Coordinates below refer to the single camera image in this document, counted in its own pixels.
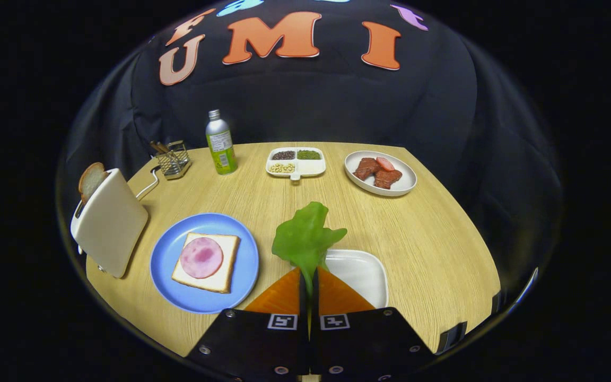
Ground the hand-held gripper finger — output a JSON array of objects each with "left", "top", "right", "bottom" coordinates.
[
  {"left": 311, "top": 267, "right": 436, "bottom": 380},
  {"left": 186, "top": 267, "right": 311, "bottom": 380}
]

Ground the green lettuce leaf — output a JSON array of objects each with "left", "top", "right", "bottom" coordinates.
[{"left": 272, "top": 201, "right": 348, "bottom": 295}]

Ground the toasted bread slice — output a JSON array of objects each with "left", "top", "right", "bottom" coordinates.
[{"left": 78, "top": 162, "right": 109, "bottom": 205}]

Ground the white square plate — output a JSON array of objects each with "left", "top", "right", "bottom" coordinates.
[{"left": 319, "top": 249, "right": 389, "bottom": 309}]

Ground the white bread slice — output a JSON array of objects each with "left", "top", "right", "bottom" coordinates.
[{"left": 171, "top": 232, "right": 241, "bottom": 294}]

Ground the pink ham slice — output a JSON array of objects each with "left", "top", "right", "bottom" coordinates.
[{"left": 180, "top": 237, "right": 224, "bottom": 279}]

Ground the white divided dish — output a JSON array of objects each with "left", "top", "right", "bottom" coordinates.
[{"left": 266, "top": 147, "right": 327, "bottom": 181}]

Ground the blue plate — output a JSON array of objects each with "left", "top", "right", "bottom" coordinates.
[{"left": 150, "top": 213, "right": 259, "bottom": 314}]

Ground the brown meat piece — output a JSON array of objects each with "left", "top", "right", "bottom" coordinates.
[
  {"left": 353, "top": 158, "right": 381, "bottom": 181},
  {"left": 373, "top": 169, "right": 403, "bottom": 190}
]

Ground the white round plate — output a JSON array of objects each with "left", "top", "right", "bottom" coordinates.
[{"left": 344, "top": 151, "right": 417, "bottom": 197}]

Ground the green metal bottle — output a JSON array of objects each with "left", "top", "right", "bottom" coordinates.
[{"left": 205, "top": 110, "right": 238, "bottom": 176}]

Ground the white toaster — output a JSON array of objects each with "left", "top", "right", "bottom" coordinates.
[{"left": 71, "top": 168, "right": 149, "bottom": 279}]

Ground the wire mesh utensil holder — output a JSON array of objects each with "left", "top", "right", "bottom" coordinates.
[{"left": 155, "top": 140, "right": 191, "bottom": 180}]

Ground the white toaster cable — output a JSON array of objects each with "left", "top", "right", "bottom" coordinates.
[{"left": 136, "top": 166, "right": 162, "bottom": 201}]

